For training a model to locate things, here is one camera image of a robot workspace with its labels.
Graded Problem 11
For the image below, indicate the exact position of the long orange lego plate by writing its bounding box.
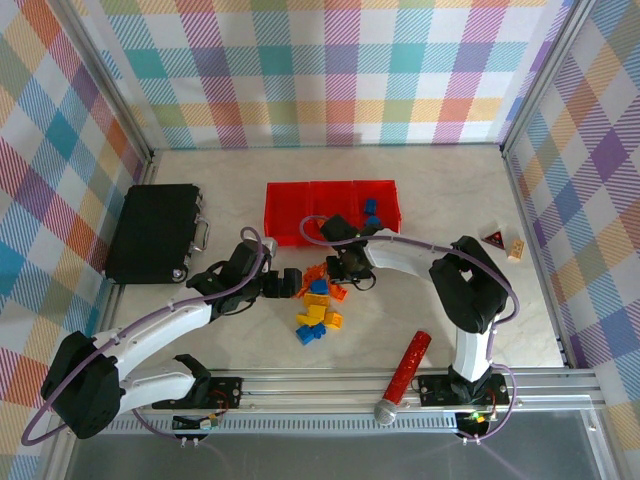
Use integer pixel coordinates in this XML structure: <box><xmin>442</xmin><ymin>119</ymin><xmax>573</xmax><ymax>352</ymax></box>
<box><xmin>294</xmin><ymin>264</ymin><xmax>329</xmax><ymax>300</ymax></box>

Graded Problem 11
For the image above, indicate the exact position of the aluminium table side rail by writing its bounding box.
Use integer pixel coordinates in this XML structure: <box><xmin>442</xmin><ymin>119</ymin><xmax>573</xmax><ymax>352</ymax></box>
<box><xmin>87</xmin><ymin>149</ymin><xmax>161</xmax><ymax>376</ymax></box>
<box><xmin>502</xmin><ymin>149</ymin><xmax>576</xmax><ymax>369</ymax></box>

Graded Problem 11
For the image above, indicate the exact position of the aluminium frame post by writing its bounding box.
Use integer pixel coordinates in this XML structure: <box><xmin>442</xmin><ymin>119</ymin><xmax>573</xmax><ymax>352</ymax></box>
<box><xmin>501</xmin><ymin>0</ymin><xmax>599</xmax><ymax>157</ymax></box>
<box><xmin>47</xmin><ymin>0</ymin><xmax>157</xmax><ymax>164</ymax></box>

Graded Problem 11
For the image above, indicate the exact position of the black hard carrying case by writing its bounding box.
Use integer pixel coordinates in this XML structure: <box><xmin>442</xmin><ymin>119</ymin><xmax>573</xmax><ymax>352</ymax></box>
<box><xmin>104</xmin><ymin>183</ymin><xmax>211</xmax><ymax>286</ymax></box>

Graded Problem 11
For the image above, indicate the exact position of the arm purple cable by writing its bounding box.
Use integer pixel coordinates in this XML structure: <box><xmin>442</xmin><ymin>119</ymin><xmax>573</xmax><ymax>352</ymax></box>
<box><xmin>298</xmin><ymin>214</ymin><xmax>521</xmax><ymax>445</ymax></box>
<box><xmin>20</xmin><ymin>227</ymin><xmax>266</xmax><ymax>446</ymax></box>

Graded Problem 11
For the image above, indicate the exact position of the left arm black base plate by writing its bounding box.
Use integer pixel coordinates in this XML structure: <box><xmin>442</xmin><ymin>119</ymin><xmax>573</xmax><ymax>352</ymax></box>
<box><xmin>199</xmin><ymin>375</ymin><xmax>245</xmax><ymax>412</ymax></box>

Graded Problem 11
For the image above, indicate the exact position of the aluminium mounting rail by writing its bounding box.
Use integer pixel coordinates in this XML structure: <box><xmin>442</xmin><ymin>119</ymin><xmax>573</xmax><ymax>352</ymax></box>
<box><xmin>52</xmin><ymin>369</ymin><xmax>609</xmax><ymax>416</ymax></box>

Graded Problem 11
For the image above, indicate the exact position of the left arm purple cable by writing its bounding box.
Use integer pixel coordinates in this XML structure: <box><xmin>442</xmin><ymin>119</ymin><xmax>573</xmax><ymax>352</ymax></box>
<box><xmin>20</xmin><ymin>227</ymin><xmax>266</xmax><ymax>446</ymax></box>

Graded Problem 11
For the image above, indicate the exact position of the small electronics board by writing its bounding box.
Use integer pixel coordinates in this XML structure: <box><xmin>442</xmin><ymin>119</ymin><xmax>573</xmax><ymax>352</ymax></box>
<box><xmin>172</xmin><ymin>412</ymin><xmax>221</xmax><ymax>432</ymax></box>
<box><xmin>457</xmin><ymin>410</ymin><xmax>494</xmax><ymax>435</ymax></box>

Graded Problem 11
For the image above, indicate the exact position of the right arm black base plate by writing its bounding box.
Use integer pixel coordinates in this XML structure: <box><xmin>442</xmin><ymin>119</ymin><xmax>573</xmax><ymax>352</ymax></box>
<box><xmin>417</xmin><ymin>372</ymin><xmax>512</xmax><ymax>407</ymax></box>

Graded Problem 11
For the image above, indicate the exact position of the red glitter toy microphone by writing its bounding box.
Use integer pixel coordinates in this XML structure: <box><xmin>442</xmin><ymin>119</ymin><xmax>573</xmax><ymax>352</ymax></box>
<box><xmin>373</xmin><ymin>329</ymin><xmax>434</xmax><ymax>428</ymax></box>

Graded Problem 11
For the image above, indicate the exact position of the small wooden block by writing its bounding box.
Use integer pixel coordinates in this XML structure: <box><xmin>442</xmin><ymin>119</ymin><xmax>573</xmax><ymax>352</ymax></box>
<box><xmin>504</xmin><ymin>233</ymin><xmax>526</xmax><ymax>263</ymax></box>

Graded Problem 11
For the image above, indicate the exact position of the slotted grey cable duct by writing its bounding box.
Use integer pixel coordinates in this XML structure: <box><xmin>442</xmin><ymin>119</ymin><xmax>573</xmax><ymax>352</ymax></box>
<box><xmin>78</xmin><ymin>418</ymin><xmax>464</xmax><ymax>434</ymax></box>

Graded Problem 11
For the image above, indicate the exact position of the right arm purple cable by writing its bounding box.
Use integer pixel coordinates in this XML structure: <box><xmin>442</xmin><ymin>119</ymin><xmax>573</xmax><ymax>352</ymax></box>
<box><xmin>298</xmin><ymin>214</ymin><xmax>521</xmax><ymax>445</ymax></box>

